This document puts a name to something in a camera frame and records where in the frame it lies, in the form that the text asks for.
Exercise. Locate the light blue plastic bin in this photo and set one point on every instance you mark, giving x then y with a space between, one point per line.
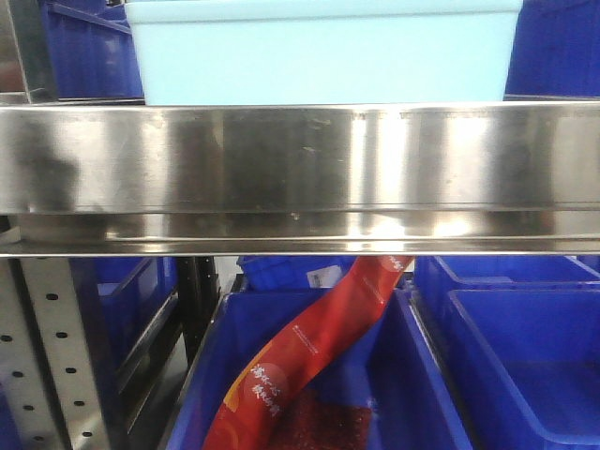
322 52

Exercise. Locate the dark blue bin rear labelled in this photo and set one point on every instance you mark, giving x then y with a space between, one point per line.
277 273

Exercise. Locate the dark blue bin rear right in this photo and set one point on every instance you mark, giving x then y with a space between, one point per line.
434 276

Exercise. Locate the dark blue bin with bag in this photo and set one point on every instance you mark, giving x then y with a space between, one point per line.
390 370

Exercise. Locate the red snack bag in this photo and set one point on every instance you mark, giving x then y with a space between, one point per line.
301 350

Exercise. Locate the dark blue bin lower left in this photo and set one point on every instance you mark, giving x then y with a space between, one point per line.
131 291

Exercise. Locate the dark blue bin upper left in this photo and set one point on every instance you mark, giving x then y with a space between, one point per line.
91 49

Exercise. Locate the dark blue bin lower right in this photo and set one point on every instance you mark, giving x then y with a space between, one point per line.
526 364

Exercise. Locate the dark blue bin upper right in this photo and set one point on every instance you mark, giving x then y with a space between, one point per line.
556 50

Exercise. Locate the right shelf steel front rail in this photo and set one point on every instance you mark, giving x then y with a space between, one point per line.
110 179

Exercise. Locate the perforated steel upright post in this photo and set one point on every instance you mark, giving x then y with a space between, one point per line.
58 387

